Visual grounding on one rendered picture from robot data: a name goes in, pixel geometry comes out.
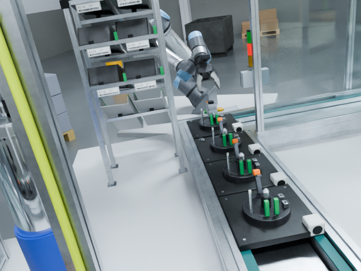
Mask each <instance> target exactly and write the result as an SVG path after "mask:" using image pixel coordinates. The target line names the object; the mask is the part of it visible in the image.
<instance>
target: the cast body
mask: <svg viewBox="0 0 361 271"><path fill-rule="evenodd" d="M206 111H207V114H208V116H209V117H210V115H212V116H213V118H215V114H217V113H218V111H217V106H216V103H215V102H214V101H213V100H211V101H208V103H206Z"/></svg>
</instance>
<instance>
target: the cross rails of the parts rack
mask: <svg viewBox="0 0 361 271"><path fill-rule="evenodd" d="M95 1H102V0H73V1H68V3H69V5H75V4H82V3H88V2H95ZM150 13H153V10H146V11H139V12H133V13H126V14H121V15H115V16H108V17H101V18H95V19H88V20H82V21H80V23H81V25H83V24H90V23H96V22H103V21H107V20H114V19H120V18H127V17H133V16H140V15H146V14H150ZM158 37H159V36H158V33H157V34H148V35H142V36H138V37H133V38H125V39H119V40H117V41H115V40H112V41H106V42H99V43H95V44H91V45H82V46H79V49H80V50H84V49H91V48H97V47H103V46H109V45H116V44H123V43H127V42H133V41H139V40H146V39H152V38H158ZM154 52H159V48H153V49H147V50H144V51H136V52H130V53H124V54H117V55H111V56H107V57H101V58H94V59H90V63H93V62H100V61H106V60H112V59H118V58H125V57H129V56H135V55H141V54H147V53H154ZM163 78H165V74H164V75H161V74H160V75H154V76H148V77H142V78H141V79H132V80H127V81H126V82H124V81H119V82H113V83H107V84H104V85H95V86H91V87H89V88H90V91H93V90H99V89H105V88H111V87H117V86H121V85H127V84H133V83H139V82H145V81H151V80H158V79H163ZM161 87H165V83H160V84H157V87H156V88H161ZM150 89H155V88H150ZM144 90H149V89H144ZM138 91H143V90H138ZM130 92H137V91H135V88H132V89H126V90H120V94H116V95H121V94H126V93H130ZM109 96H115V95H109ZM109 96H104V97H109ZM99 98H103V97H99Z"/></svg>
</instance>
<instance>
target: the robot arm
mask: <svg viewBox="0 0 361 271"><path fill-rule="evenodd" d="M160 13H161V19H162V26H163V33H164V40H165V43H166V44H167V45H168V46H169V47H170V48H171V49H172V50H173V51H174V52H175V53H174V52H172V51H171V50H169V49H168V48H166V50H167V57H168V64H169V66H170V67H171V68H172V69H174V70H175V71H176V72H177V73H176V75H177V77H176V78H175V80H174V82H173V85H174V87H175V88H176V89H177V90H179V91H180V92H181V93H182V94H183V95H184V96H186V97H187V98H188V99H189V101H190V102H191V104H192V105H193V107H194V108H196V107H197V105H198V104H199V103H200V102H201V101H202V100H203V98H204V97H205V96H206V94H208V93H209V92H210V90H208V89H207V88H204V87H202V86H201V83H202V82H205V81H210V78H211V80H212V79H213V81H214V84H215V86H216V87H218V89H220V81H219V77H218V72H217V70H216V69H215V68H214V67H213V66H212V65H211V64H210V63H209V62H210V60H211V54H210V51H209V50H208V48H207V46H206V44H205V42H204V40H203V36H202V34H201V32H199V31H193V32H191V33H190V34H189V36H188V39H189V43H190V47H191V50H190V49H189V48H188V47H187V45H186V44H185V43H184V42H183V41H182V39H181V38H180V37H179V36H178V35H177V34H176V33H175V31H174V30H173V29H172V28H171V23H170V22H169V20H170V17H169V16H168V15H167V14H166V13H165V12H164V11H162V10H161V9H160Z"/></svg>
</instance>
